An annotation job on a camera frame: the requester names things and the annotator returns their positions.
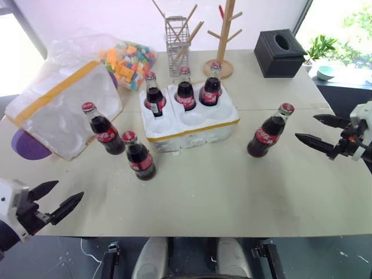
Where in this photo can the dark window frame post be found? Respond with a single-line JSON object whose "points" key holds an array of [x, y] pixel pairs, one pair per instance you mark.
{"points": [[302, 16], [24, 26]]}

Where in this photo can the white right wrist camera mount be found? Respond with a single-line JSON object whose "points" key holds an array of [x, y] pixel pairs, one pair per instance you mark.
{"points": [[360, 112]]}

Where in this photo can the dark side table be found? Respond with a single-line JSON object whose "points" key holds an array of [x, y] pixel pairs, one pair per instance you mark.
{"points": [[346, 91]]}

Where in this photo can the wooden mug tree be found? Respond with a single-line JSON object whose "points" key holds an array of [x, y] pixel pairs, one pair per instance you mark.
{"points": [[223, 35]]}

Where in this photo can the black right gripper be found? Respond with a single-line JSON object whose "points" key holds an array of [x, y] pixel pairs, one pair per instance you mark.
{"points": [[350, 142]]}

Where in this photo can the black table leg bracket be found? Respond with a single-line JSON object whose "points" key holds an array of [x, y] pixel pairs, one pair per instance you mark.
{"points": [[270, 258], [110, 261]]}

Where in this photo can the bag of colourful building blocks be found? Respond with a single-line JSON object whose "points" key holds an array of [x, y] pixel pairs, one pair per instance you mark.
{"points": [[128, 65]]}

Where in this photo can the small red object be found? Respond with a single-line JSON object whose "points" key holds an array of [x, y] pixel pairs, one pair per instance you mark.
{"points": [[221, 12]]}

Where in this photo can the light green bowl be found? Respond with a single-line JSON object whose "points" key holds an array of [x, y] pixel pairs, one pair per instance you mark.
{"points": [[324, 73]]}

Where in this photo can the green potted plant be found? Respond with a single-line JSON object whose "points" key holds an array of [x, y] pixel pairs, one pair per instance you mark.
{"points": [[319, 46]]}

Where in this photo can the wooden chopstick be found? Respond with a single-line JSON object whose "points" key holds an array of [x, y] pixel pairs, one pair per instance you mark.
{"points": [[158, 8], [194, 33], [189, 17]]}

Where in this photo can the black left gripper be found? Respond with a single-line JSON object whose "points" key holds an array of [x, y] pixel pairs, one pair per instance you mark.
{"points": [[27, 213]]}

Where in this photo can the grey rounded shape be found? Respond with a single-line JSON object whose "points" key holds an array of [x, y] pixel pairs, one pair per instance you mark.
{"points": [[149, 258], [234, 258]]}

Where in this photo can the glass cola bottle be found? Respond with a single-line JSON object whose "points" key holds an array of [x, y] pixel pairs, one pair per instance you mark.
{"points": [[107, 136], [266, 136], [210, 90], [155, 100], [185, 93], [141, 161]]}

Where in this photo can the white foam bottle tray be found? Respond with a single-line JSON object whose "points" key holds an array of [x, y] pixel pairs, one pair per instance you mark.
{"points": [[191, 128]]}

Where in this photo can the black tissue box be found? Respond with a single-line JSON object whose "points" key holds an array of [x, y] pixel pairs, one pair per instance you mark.
{"points": [[276, 58]]}

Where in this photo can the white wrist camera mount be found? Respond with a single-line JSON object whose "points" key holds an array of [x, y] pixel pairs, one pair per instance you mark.
{"points": [[8, 193], [360, 112]]}

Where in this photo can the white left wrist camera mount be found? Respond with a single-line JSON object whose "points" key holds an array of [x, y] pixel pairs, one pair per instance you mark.
{"points": [[8, 193]]}

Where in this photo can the white foam lid yellow tape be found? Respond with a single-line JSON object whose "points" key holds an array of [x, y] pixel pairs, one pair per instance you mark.
{"points": [[64, 116]]}

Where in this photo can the crumpled clear plastic bag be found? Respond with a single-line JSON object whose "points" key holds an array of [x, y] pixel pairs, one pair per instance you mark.
{"points": [[72, 46]]}

